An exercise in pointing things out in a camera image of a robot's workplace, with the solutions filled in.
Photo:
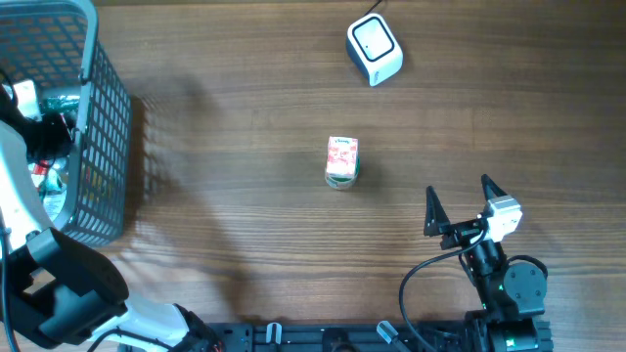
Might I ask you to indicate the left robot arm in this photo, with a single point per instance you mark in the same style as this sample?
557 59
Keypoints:
55 290

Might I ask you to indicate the grey plastic shopping basket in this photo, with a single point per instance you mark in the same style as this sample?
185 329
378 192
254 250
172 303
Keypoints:
55 44

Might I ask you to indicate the red white Kleenex tissue pack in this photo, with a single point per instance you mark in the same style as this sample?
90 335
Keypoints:
342 154

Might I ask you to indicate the black mounting rail base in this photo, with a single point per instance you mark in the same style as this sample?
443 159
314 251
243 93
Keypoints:
337 337

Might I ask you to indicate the white barcode scanner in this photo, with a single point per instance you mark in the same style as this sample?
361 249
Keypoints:
372 47

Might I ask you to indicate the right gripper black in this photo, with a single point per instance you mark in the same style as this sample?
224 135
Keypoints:
436 217

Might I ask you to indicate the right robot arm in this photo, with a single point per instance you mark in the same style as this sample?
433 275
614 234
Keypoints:
511 289

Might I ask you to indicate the green lid white jar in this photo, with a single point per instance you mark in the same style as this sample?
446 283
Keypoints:
342 183

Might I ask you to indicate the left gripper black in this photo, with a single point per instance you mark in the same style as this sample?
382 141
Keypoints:
60 125

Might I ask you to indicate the green white sponge package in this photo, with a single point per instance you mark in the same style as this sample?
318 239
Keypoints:
50 177

